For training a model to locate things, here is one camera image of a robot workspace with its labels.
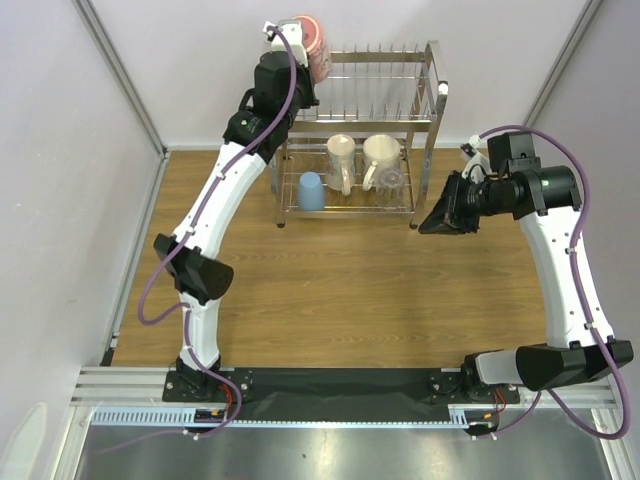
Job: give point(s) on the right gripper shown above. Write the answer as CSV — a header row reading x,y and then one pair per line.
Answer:
x,y
460,203

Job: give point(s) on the clear plastic cup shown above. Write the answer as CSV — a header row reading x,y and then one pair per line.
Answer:
x,y
390,189

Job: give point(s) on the floral mug green inside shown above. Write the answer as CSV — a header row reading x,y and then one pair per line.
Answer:
x,y
381,152

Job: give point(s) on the beige mug blue red print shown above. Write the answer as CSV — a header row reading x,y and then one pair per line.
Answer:
x,y
340,173

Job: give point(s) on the light blue cup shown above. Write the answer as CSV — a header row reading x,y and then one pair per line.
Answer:
x,y
311,194

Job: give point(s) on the pink glass mug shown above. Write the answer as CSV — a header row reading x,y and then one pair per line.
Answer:
x,y
317,47

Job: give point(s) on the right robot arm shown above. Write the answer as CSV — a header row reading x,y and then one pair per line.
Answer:
x,y
549,206

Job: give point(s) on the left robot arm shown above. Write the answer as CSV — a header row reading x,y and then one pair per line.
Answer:
x,y
282,87

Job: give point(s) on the stainless steel dish rack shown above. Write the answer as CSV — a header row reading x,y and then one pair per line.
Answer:
x,y
398,91

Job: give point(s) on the black base mat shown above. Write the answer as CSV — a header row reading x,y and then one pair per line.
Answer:
x,y
321,389

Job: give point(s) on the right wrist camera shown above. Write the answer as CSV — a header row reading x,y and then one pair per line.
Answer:
x,y
477,167

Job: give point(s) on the white cable duct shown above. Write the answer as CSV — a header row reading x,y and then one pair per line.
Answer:
x,y
205,418

